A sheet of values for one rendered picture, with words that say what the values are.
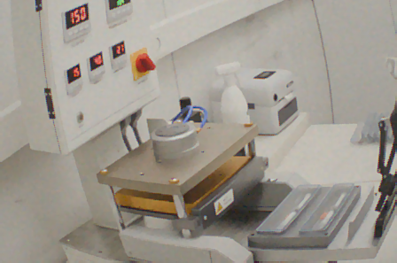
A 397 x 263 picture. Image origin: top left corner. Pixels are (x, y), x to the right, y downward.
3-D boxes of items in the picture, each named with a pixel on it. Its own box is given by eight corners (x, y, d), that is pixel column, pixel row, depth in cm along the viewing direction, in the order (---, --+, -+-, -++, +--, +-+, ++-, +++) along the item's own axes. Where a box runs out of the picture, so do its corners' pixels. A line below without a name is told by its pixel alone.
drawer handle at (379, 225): (373, 237, 93) (375, 220, 92) (392, 199, 105) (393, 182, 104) (381, 236, 92) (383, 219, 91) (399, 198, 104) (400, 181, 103)
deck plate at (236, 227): (58, 243, 124) (57, 240, 124) (136, 190, 152) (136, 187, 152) (239, 284, 100) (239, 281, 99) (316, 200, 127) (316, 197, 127)
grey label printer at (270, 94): (213, 135, 221) (204, 82, 216) (244, 113, 237) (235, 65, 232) (279, 136, 207) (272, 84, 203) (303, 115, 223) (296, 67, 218)
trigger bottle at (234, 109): (233, 151, 203) (219, 69, 196) (222, 144, 211) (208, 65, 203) (259, 143, 206) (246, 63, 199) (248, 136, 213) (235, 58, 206)
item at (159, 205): (120, 211, 117) (106, 166, 115) (181, 168, 135) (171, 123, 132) (198, 223, 108) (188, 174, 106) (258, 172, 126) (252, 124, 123)
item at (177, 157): (86, 211, 119) (68, 150, 115) (167, 156, 143) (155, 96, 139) (190, 231, 106) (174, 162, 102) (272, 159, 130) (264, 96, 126)
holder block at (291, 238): (247, 246, 105) (246, 235, 104) (295, 197, 121) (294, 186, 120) (328, 246, 96) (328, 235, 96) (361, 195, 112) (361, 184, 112)
